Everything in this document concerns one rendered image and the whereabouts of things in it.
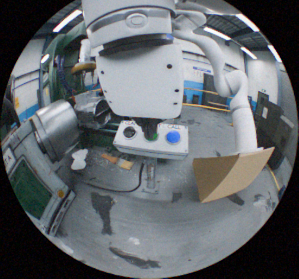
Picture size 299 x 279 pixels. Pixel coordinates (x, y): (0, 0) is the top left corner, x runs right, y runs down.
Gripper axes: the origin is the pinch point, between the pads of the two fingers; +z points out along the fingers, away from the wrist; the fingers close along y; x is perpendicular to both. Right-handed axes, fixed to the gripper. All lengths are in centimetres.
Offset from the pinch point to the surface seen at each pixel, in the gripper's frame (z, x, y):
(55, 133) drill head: -0.3, 6.1, 32.2
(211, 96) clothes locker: 283, -426, -241
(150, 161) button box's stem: 11.3, 3.8, 0.3
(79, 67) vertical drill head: -9, -29, 43
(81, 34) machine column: -31, -41, 45
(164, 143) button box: 3.0, 1.6, -3.0
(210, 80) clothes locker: 206, -469, -224
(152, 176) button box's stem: 18.1, 7.6, -0.4
